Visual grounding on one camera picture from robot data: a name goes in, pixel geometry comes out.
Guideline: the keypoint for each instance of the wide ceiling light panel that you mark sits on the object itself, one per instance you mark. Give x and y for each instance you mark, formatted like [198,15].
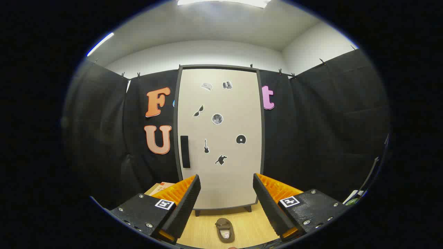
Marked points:
[221,2]

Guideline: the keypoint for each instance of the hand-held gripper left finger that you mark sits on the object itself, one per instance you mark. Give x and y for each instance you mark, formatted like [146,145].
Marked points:
[183,207]

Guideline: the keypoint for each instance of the black backdrop cloth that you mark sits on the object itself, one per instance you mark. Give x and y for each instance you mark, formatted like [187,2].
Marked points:
[311,138]

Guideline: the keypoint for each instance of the black stand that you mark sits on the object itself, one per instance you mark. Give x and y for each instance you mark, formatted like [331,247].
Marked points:
[371,173]

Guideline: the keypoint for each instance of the stack of books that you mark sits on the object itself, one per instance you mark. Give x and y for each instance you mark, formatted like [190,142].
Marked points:
[162,188]

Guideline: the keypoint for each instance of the narrow ceiling light strip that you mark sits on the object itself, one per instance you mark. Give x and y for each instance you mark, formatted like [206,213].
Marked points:
[100,44]

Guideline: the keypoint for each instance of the brown fuzzy shoe with bow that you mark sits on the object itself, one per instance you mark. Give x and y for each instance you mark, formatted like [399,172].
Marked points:
[225,230]

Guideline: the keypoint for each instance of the grey shoe cabinet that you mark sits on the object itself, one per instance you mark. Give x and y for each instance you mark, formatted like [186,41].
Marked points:
[218,66]

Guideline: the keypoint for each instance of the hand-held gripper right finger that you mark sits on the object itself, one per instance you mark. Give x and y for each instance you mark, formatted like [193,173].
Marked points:
[271,207]

